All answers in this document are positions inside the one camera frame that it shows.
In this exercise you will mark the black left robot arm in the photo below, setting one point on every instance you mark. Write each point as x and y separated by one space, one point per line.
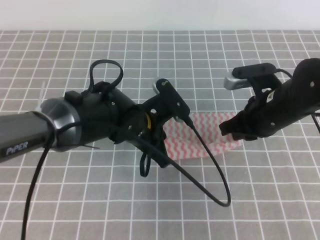
78 119

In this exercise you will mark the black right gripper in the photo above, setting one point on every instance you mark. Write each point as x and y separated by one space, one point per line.
259 119

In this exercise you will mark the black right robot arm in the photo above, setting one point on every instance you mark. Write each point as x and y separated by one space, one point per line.
300 94

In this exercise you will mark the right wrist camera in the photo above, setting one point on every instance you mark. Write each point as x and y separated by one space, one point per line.
238 78

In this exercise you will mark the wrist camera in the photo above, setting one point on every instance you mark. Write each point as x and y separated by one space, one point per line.
238 78
173 101

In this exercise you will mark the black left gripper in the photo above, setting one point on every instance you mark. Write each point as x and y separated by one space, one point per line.
145 121

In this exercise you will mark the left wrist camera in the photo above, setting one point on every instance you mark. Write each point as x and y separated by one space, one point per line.
173 101

